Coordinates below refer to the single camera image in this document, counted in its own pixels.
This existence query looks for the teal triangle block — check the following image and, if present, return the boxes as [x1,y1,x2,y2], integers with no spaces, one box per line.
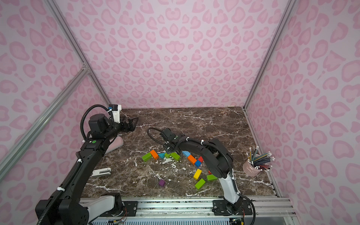
[158,153,165,159]

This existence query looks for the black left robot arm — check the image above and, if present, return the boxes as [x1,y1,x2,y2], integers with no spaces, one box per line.
[35,104,139,225]

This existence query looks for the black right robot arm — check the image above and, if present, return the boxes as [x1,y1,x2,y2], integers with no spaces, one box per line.
[147,127,257,218]

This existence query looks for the yellow block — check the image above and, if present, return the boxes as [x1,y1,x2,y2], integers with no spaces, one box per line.
[193,169,202,181]

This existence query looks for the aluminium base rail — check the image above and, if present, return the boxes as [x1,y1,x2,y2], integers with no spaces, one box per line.
[52,196,299,225]

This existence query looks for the green block bottom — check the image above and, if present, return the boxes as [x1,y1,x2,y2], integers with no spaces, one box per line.
[195,179,206,190]

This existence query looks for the purple cube block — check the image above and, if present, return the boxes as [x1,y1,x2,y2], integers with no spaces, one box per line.
[158,179,166,187]

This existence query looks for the bundle of pencils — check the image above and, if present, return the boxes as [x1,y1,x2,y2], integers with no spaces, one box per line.
[247,146,276,172]

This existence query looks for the white stapler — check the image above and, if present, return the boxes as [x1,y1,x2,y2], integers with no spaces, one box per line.
[91,167,112,178]

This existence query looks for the orange block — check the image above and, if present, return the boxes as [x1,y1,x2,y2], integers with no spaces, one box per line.
[150,150,159,160]
[187,155,197,165]

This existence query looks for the light blue block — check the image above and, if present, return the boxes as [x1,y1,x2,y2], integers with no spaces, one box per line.
[182,151,191,157]

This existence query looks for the pink pencil case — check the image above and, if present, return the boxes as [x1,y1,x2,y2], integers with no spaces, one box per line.
[106,136,124,154]

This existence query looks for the blue cube block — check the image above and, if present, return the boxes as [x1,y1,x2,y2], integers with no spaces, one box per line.
[194,160,202,168]

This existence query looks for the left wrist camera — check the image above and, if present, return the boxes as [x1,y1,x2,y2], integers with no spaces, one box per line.
[107,104,122,124]

